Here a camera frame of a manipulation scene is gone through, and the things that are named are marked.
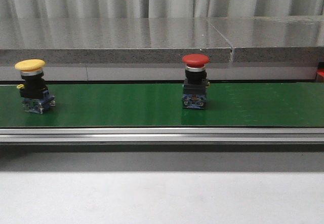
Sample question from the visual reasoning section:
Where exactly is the red object at right edge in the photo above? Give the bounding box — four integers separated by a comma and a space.
315, 68, 324, 83

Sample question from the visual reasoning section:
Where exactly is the grey stone slab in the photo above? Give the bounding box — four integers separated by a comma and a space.
1, 18, 231, 65
207, 16, 323, 66

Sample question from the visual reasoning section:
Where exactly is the white base panel under slabs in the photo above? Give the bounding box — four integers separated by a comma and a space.
0, 62, 318, 82

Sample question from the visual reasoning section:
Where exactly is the grey stone slab left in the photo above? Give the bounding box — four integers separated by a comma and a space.
1, 18, 231, 65

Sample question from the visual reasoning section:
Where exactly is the green conveyor belt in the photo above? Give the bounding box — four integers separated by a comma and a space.
1, 83, 323, 127

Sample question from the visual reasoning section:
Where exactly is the grey stone slab right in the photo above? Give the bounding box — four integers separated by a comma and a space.
207, 16, 323, 66

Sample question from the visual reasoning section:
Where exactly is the aluminium conveyor side rail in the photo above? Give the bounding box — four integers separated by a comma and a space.
1, 127, 323, 146

